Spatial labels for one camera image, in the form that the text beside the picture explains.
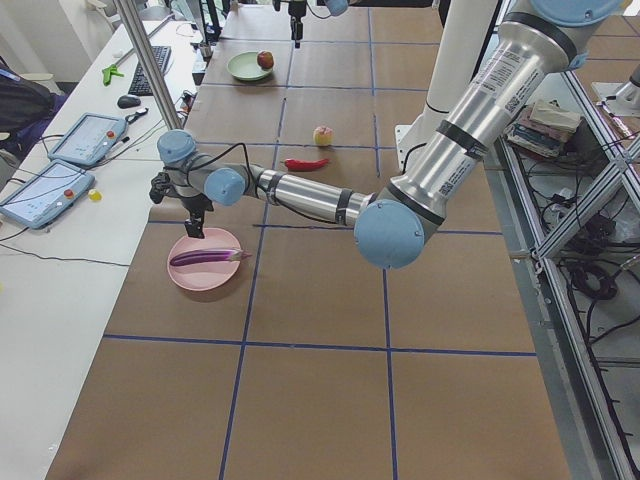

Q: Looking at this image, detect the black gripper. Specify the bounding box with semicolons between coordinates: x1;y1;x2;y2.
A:
180;194;211;239
288;0;306;49

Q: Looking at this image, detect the purple eggplant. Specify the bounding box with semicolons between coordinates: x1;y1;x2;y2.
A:
169;248;252;267

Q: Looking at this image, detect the red green pomegranate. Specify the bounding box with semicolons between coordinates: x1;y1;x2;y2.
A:
256;50;275;70

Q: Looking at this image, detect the pink green peach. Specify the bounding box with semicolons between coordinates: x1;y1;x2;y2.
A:
312;126;334;148

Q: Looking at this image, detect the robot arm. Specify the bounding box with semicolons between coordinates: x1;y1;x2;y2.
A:
272;0;349;49
149;1;623;269

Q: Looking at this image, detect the pink plate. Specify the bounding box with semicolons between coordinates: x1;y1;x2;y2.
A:
166;228;245;291

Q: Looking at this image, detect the green plate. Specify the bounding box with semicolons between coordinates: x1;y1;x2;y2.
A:
226;51;273;82

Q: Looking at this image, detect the yellow small object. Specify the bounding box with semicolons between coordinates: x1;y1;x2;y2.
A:
88;189;102;202

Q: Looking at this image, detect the red chili pepper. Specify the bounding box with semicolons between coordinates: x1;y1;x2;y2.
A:
284;158;330;172

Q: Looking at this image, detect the far teach pendant tablet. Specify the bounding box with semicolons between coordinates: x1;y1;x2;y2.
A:
47;113;127;167

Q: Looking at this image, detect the teach pendant tablet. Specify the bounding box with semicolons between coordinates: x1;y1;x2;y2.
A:
47;113;127;167
1;160;95;229

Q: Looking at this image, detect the black computer mouse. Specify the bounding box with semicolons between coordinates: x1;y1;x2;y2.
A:
117;94;141;109

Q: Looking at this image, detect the black keyboard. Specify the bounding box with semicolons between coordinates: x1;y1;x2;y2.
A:
126;45;172;97

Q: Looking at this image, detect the near teach pendant tablet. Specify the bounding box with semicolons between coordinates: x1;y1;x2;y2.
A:
1;160;95;229

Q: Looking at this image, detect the green plastic clamp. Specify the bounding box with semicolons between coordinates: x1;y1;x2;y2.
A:
102;64;124;86

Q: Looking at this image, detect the person in dark clothes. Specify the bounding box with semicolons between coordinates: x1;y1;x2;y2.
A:
1;59;67;160

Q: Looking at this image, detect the stack of books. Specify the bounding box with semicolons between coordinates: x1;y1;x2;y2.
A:
504;100;582;158

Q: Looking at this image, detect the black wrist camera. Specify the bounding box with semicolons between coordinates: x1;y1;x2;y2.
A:
149;171;173;204

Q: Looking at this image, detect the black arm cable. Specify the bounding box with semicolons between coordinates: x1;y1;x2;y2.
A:
189;142;351;225

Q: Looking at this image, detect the aluminium frame post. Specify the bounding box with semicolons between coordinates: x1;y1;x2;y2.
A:
114;0;182;130

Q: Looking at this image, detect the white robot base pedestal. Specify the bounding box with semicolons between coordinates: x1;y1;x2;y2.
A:
395;0;509;173

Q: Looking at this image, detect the bundle of black cables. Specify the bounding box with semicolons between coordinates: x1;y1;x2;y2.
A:
524;149;640;351

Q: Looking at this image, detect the aluminium frame rail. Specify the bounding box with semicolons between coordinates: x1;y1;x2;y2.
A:
493;73;639;479

